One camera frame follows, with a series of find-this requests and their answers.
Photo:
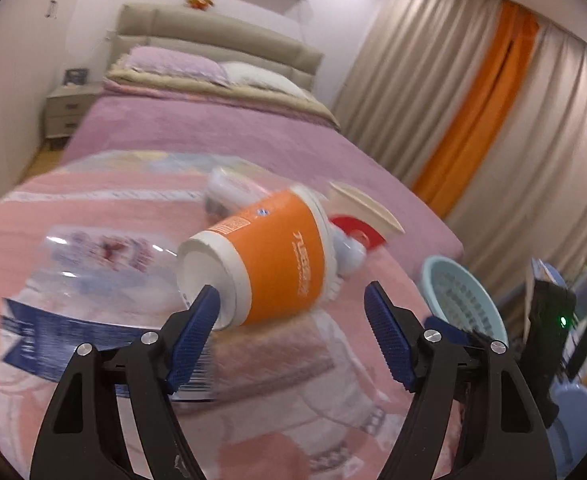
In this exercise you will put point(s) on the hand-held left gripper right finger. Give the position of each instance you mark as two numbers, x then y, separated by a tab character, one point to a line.
383	325

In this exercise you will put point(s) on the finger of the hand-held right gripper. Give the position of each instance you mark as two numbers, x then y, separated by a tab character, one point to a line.
443	325

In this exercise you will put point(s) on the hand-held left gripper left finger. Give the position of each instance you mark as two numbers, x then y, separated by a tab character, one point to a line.
196	330

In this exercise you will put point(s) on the light blue plastic basket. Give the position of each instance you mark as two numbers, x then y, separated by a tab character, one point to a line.
453	290

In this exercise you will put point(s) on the pale blue plastic piece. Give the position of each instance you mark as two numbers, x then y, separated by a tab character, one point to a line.
349	256

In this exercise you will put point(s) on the red round lid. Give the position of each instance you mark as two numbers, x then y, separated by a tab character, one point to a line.
358	230

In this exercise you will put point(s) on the orange paper cup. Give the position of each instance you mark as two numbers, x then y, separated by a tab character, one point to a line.
273	255

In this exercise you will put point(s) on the beige cup with red label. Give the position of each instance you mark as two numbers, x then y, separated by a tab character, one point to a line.
368	207

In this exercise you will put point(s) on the clear bottle with blue label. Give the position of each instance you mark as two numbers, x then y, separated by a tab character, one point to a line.
73	280

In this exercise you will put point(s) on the clear plastic container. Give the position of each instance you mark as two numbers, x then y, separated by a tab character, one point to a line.
238	190

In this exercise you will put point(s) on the black flat screen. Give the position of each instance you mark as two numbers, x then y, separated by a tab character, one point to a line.
584	347

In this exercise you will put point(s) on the pink printed blanket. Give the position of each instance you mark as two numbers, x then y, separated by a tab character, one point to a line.
283	360

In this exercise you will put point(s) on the light blue chair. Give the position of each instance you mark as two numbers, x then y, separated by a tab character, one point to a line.
576	420

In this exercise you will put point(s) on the purple bedspread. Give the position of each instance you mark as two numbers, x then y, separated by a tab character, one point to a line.
223	130

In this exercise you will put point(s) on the orange curtain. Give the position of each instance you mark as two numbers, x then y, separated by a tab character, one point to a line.
488	100

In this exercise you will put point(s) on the beige nightstand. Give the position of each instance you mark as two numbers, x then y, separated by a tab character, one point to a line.
66	110

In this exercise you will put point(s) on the beige curtain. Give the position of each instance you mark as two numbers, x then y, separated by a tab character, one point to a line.
413	70

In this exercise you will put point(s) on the white dotted pillow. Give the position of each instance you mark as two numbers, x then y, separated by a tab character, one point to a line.
258	77

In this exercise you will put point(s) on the purple pillow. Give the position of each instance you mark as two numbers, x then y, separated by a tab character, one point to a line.
173	62

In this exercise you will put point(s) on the beige padded headboard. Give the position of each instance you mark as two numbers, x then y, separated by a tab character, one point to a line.
198	25

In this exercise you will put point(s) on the orange plush toy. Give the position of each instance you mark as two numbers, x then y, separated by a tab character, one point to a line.
199	1

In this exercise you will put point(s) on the small dark picture frame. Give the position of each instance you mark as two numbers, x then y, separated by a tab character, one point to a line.
76	76

